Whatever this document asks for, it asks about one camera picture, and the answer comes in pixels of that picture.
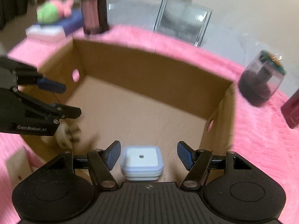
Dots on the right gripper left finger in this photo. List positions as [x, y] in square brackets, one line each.
[67, 186]

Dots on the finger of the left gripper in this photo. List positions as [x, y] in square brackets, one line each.
[15, 73]
[20, 111]

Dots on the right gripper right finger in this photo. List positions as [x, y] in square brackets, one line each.
[229, 189]

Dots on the beige plug adapter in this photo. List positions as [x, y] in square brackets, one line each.
[65, 137]

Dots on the white square night light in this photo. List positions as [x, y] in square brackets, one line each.
[141, 163]

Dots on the blue white flat box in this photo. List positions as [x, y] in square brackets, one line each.
[55, 32]

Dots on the pink plush blanket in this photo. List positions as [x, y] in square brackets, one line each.
[261, 135]

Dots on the green pink plush toy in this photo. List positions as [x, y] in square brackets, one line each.
[54, 10]

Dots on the dark red cylindrical canister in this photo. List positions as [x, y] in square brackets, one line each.
[290, 111]

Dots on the clear jar green lid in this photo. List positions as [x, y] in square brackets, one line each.
[261, 78]

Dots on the brown cardboard box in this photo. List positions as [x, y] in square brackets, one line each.
[141, 98]

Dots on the silver framed sand picture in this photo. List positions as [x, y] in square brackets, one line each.
[182, 20]

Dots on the steel thermos black handle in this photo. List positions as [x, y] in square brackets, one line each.
[94, 14]

